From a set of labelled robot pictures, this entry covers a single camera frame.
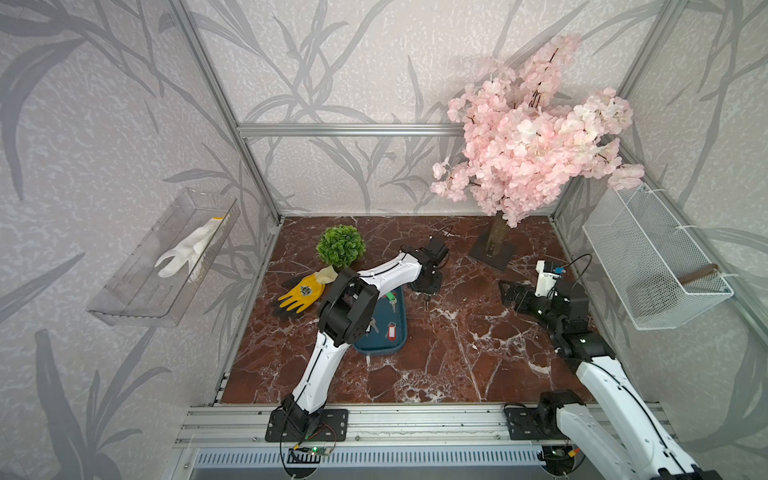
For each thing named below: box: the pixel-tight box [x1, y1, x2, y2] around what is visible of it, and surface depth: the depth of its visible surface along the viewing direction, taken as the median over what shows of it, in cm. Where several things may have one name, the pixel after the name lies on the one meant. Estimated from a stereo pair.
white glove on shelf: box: [154, 214, 231, 283], surface depth 68 cm
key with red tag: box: [384, 321, 397, 342], surface depth 91 cm
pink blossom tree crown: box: [431, 35, 645, 225], surface depth 68 cm
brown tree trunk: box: [486, 210, 510, 257], surface depth 102 cm
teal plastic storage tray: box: [352, 286, 409, 356], surface depth 91 cm
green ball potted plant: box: [316, 224, 367, 268], surface depth 98 cm
